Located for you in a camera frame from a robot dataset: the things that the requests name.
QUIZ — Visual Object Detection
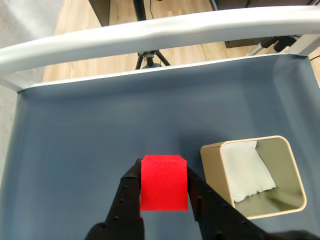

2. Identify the red cube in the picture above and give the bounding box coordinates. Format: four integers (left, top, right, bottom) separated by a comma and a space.
139, 154, 189, 212

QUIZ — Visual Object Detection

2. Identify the black tripod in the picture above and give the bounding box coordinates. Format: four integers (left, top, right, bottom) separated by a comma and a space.
134, 49, 172, 71

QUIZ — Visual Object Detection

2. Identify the black pole stand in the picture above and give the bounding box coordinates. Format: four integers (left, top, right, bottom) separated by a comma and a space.
133, 0, 147, 21

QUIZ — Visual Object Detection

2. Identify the beige square box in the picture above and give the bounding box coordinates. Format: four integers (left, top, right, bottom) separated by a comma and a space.
199, 135, 308, 221

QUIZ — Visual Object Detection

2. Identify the white tissue paper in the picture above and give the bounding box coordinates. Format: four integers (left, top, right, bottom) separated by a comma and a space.
221, 140, 277, 203

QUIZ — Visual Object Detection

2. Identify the blue-grey table mat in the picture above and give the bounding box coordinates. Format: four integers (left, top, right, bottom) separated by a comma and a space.
0, 53, 320, 240

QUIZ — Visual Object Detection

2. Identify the dark wooden panel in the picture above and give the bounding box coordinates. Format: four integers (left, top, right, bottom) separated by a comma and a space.
88, 0, 111, 27

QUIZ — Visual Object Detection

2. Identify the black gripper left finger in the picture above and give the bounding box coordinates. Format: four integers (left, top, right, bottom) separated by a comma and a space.
86, 157, 146, 240

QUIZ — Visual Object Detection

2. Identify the dark brown cabinet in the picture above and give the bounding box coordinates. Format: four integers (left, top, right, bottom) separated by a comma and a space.
211, 0, 320, 11

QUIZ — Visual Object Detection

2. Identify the silver metal frame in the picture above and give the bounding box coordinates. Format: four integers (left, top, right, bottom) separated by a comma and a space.
0, 4, 320, 92

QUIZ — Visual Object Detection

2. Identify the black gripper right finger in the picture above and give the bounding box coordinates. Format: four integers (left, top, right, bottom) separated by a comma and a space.
186, 166, 320, 240

